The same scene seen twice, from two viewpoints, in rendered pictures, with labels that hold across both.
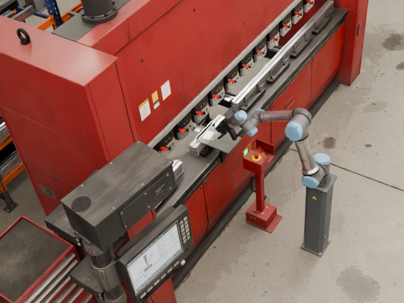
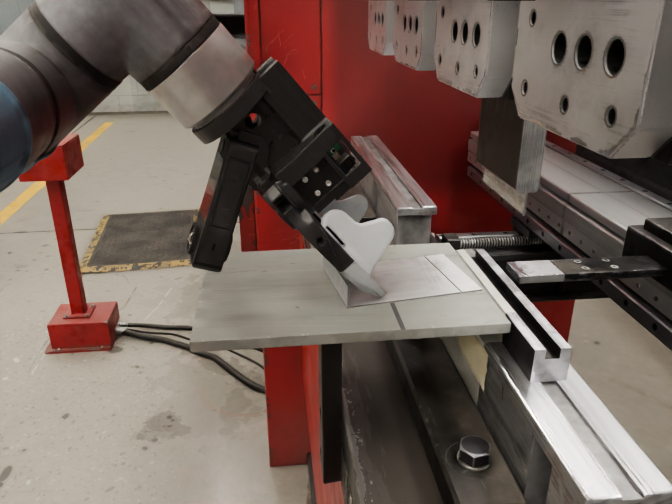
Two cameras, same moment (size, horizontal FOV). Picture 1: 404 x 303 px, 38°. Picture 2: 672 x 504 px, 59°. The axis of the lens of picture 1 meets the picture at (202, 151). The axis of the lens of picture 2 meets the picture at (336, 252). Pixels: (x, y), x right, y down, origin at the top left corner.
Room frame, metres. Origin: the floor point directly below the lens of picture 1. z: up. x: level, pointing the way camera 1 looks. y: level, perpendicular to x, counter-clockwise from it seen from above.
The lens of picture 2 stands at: (3.40, -0.51, 1.25)
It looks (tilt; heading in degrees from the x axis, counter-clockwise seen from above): 23 degrees down; 133
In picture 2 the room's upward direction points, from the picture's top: straight up
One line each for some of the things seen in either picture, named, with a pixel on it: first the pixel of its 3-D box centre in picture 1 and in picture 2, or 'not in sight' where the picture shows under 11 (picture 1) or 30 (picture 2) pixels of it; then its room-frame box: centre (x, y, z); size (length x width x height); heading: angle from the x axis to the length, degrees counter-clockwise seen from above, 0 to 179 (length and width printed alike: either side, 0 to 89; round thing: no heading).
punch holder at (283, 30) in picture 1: (282, 23); not in sight; (4.05, -0.79, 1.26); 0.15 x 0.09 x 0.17; 140
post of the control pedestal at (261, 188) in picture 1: (260, 187); not in sight; (3.08, -0.42, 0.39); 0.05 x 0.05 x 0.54; 51
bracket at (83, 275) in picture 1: (109, 261); (241, 27); (1.99, 0.61, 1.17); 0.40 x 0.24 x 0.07; 140
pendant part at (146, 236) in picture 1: (154, 250); not in sight; (1.84, 0.31, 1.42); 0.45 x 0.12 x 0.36; 132
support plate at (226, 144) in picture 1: (219, 139); (341, 288); (3.06, -0.14, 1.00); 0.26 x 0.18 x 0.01; 50
